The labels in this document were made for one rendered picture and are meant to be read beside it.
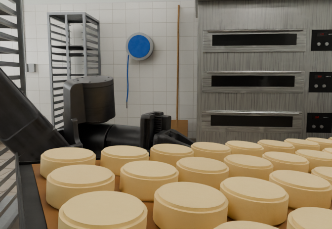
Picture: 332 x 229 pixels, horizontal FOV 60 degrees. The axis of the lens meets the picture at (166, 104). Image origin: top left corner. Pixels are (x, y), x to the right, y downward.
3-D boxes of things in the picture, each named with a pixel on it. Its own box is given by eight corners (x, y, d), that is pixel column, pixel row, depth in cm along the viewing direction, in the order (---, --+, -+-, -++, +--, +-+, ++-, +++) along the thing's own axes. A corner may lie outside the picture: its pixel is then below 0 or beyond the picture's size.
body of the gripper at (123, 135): (163, 175, 45) (120, 169, 47) (167, 111, 45) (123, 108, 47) (149, 190, 39) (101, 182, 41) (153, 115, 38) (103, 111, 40)
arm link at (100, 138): (90, 148, 49) (70, 162, 44) (87, 109, 47) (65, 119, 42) (127, 152, 47) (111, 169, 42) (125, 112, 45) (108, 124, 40)
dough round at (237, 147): (221, 153, 41) (222, 139, 41) (256, 155, 41) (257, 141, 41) (228, 162, 36) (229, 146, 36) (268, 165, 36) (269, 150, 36)
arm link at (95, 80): (30, 155, 44) (42, 179, 37) (19, 81, 41) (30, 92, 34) (104, 137, 50) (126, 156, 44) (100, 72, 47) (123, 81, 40)
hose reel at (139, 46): (154, 108, 433) (154, 33, 421) (152, 109, 419) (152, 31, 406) (127, 107, 438) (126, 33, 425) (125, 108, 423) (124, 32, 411)
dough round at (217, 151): (182, 158, 37) (183, 142, 37) (212, 155, 39) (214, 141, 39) (206, 169, 32) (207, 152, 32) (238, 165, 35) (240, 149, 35)
